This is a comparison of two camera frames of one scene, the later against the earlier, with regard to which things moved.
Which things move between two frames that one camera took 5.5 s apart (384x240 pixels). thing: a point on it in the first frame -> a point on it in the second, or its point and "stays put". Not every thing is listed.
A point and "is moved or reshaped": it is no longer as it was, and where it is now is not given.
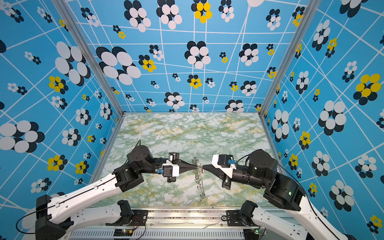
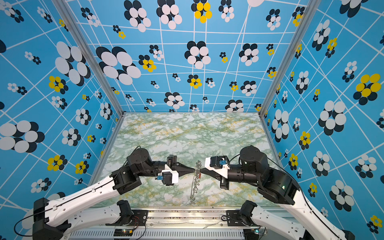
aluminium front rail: [259, 217] stays put
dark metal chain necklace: [198, 178] is moved or reshaped
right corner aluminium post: [310, 7] stays put
